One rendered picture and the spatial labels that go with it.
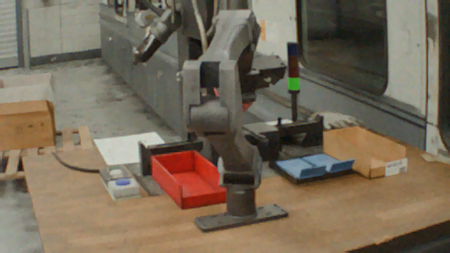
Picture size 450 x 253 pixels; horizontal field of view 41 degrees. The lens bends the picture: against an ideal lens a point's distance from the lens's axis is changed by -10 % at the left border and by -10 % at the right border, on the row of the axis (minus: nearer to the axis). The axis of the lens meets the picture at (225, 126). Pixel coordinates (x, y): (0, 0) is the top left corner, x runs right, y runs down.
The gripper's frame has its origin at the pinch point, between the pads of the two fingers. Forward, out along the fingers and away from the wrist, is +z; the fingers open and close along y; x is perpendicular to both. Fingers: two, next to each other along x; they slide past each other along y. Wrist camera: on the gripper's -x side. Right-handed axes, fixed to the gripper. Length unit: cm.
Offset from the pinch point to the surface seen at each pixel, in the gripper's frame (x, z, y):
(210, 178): 2.0, 20.5, -0.1
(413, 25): -75, 1, 30
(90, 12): -119, 496, 800
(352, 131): -45, 23, 9
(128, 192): 23.0, 20.5, -0.2
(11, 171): 53, 229, 209
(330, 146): -35.0, 22.0, 4.4
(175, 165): 7.2, 26.0, 10.9
